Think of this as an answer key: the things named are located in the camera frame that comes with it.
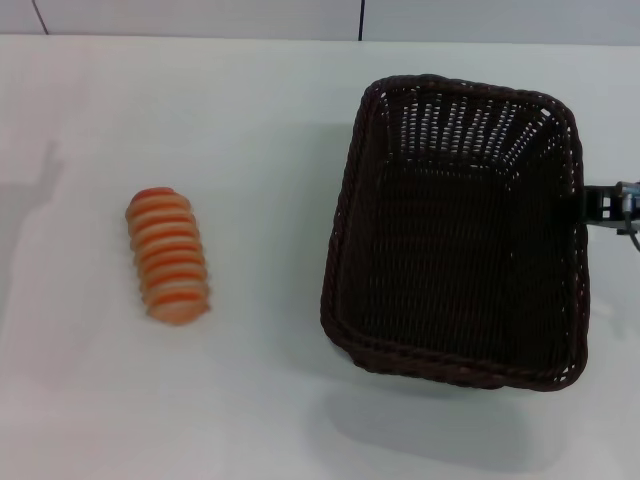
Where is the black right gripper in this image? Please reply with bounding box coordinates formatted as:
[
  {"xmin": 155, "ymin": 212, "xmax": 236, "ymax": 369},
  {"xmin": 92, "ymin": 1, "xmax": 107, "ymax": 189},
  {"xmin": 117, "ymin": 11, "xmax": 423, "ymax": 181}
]
[{"xmin": 579, "ymin": 182, "xmax": 640, "ymax": 235}]

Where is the dark brown woven rectangular basket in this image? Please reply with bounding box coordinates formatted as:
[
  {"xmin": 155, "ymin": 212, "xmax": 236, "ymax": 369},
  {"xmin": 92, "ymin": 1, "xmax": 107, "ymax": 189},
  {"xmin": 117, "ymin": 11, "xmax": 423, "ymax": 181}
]
[{"xmin": 319, "ymin": 73, "xmax": 592, "ymax": 394}]

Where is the orange striped bread loaf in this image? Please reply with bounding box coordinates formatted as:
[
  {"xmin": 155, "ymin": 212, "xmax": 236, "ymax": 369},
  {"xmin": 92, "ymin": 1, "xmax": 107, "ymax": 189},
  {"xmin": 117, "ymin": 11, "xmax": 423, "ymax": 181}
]
[{"xmin": 124, "ymin": 186, "xmax": 213, "ymax": 327}]

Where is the right gripper cable, metal plug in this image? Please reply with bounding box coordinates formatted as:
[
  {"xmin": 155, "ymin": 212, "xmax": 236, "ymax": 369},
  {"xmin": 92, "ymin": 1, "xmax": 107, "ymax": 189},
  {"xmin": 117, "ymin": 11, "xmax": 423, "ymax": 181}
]
[{"xmin": 617, "ymin": 181, "xmax": 640, "ymax": 252}]

